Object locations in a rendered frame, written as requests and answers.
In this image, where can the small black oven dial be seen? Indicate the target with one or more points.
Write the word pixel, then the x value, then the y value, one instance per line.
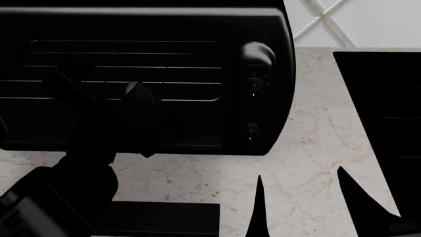
pixel 251 129
pixel 254 85

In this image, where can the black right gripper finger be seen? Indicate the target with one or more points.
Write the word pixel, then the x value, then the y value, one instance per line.
pixel 259 212
pixel 365 212

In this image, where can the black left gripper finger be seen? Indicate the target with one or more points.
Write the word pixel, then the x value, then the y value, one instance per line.
pixel 62 82
pixel 139 90

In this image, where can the black toaster oven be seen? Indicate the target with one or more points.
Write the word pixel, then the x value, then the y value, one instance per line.
pixel 197 24

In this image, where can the black flat tray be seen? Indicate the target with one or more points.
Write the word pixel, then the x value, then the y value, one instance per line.
pixel 161 219

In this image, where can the black ribbed box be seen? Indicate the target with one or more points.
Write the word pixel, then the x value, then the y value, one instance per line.
pixel 388 106

